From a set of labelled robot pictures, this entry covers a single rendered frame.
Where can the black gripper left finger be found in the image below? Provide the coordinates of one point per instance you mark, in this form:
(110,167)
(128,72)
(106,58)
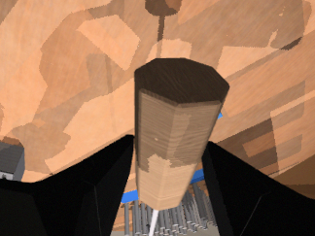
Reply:
(83,200)

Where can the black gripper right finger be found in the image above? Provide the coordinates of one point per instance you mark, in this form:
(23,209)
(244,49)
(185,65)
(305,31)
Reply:
(247,202)

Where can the blue flat strip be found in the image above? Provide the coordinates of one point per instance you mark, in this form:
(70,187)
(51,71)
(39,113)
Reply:
(133,195)

